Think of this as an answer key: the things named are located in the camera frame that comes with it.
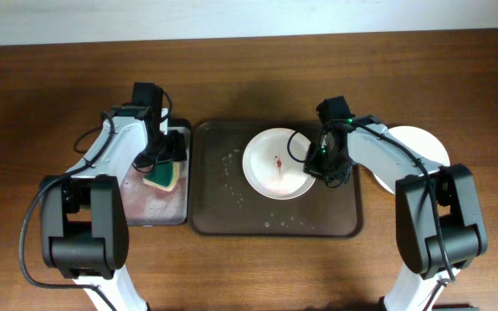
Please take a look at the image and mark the pink stained white plate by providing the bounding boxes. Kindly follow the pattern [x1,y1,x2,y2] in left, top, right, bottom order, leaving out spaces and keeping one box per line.
[242,128,316,200]

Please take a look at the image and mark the green and yellow sponge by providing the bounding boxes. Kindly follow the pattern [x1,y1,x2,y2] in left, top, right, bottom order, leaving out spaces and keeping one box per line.
[143,162,180,192]

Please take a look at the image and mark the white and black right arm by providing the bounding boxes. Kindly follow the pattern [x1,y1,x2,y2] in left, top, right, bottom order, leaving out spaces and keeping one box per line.
[303,115,488,310]

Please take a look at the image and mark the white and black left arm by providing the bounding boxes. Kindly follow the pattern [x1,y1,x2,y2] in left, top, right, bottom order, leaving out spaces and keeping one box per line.
[37,105,188,310]

